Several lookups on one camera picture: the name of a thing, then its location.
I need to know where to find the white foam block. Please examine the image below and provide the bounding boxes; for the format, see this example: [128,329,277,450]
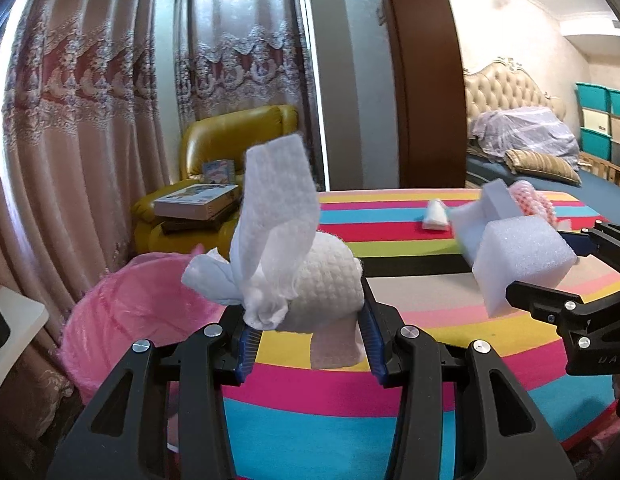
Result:
[472,216,578,318]

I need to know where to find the pink foam fruit net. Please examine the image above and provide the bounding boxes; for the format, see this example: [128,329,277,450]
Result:
[508,180,558,228]

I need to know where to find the white bubble foam sheet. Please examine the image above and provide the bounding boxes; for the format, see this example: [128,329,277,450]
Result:
[277,232,364,370]

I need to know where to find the white paper packet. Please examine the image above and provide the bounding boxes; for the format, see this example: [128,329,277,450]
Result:
[421,200,450,231]

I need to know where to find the pink bag trash bin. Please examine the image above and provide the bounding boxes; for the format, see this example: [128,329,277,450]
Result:
[57,245,242,453]

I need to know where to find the colourful striped tablecloth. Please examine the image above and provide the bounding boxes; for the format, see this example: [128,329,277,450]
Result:
[223,190,620,479]

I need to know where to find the teal storage boxes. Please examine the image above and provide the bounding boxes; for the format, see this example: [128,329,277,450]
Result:
[576,82,620,167]

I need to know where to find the gold striped pillow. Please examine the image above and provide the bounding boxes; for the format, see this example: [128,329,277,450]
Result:
[504,150,581,186]

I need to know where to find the large flat book box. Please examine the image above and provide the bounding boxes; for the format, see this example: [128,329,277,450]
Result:
[153,184,240,221]

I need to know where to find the grey patterned duvet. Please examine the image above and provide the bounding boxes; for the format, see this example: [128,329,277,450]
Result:
[468,106,580,169]

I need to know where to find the small blue picture box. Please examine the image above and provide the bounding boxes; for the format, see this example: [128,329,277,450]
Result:
[201,159,236,185]

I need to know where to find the cream tufted headboard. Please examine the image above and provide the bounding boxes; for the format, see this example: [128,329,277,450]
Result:
[463,58,567,124]

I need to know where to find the white side table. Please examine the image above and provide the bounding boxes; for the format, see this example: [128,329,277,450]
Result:
[0,286,49,387]

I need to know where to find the yellow leather armchair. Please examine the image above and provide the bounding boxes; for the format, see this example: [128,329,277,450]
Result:
[132,104,299,257]

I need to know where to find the brown wooden door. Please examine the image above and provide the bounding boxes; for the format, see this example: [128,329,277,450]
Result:
[383,0,466,188]

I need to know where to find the pink lace curtain left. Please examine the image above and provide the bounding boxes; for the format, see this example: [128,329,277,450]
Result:
[0,0,169,439]

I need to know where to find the pink lace curtain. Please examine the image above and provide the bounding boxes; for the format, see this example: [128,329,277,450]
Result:
[0,0,169,439]
[174,0,319,172]

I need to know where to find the pink lace curtain right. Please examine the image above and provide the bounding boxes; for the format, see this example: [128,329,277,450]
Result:
[174,0,319,172]

